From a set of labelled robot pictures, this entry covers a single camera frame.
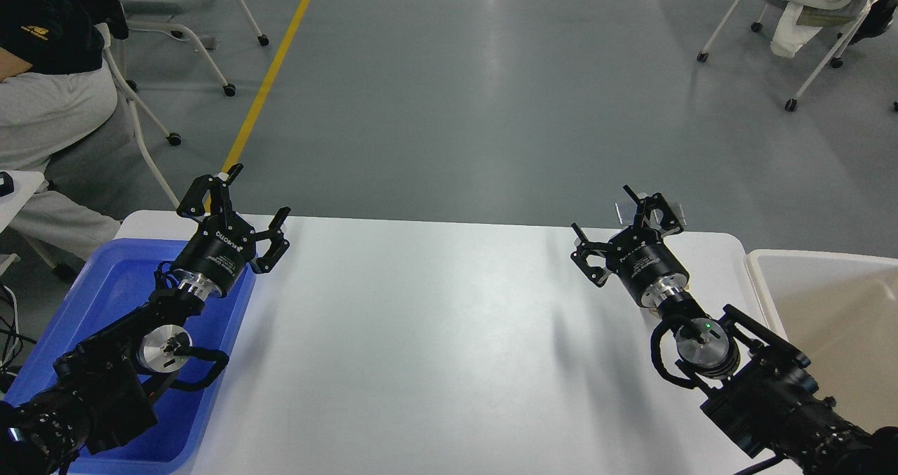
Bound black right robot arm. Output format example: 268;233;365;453
570;185;896;474

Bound white frame chair left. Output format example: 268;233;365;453
94;23;182;208

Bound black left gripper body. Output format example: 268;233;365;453
170;214;255;298

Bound beige plastic bin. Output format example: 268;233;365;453
746;249;897;432

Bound left metal floor plate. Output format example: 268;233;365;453
615;202;638;227

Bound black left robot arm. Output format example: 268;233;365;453
2;163;290;474

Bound right metal floor plate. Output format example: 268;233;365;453
668;202;687;227

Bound seated person grey trousers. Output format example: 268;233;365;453
0;0;130;262

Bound white side table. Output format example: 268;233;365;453
1;169;45;232

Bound metal floor plate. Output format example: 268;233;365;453
615;202;638;227
668;202;687;227

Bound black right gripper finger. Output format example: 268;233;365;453
623;185;685;239
570;222;618;288

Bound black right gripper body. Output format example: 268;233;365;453
608;227;689;307

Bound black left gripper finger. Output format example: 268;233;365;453
176;163;244;220
249;206;291;274

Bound black cables at left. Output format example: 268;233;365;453
0;282;36;392

